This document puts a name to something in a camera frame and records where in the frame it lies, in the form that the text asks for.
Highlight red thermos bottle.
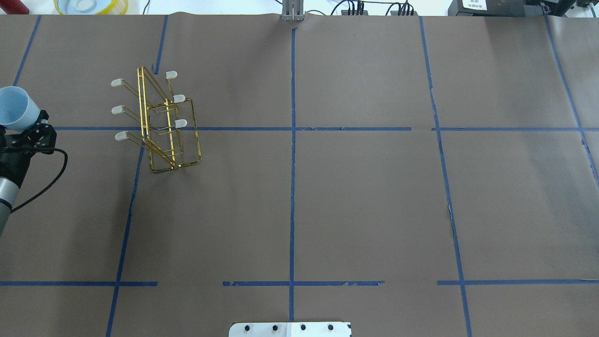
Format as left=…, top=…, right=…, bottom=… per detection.
left=0, top=0, right=30, bottom=15

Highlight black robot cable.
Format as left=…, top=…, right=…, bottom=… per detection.
left=10, top=148, right=69, bottom=213

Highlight light blue cup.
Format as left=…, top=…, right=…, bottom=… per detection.
left=0, top=86, right=41, bottom=133

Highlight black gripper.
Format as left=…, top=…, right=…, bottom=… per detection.
left=0, top=110, right=57, bottom=188

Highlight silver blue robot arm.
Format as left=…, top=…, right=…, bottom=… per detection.
left=0, top=110, right=64, bottom=231

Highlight aluminium frame post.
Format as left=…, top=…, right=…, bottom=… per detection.
left=278, top=0, right=305, bottom=22

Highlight black computer box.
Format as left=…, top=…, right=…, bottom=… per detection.
left=447, top=0, right=550, bottom=17

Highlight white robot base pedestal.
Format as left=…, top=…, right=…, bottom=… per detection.
left=228, top=322, right=352, bottom=337

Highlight gold wire cup holder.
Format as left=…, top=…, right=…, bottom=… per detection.
left=110, top=66, right=203, bottom=174

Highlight yellow rimmed bowl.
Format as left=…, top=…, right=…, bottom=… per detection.
left=53, top=0, right=129, bottom=15

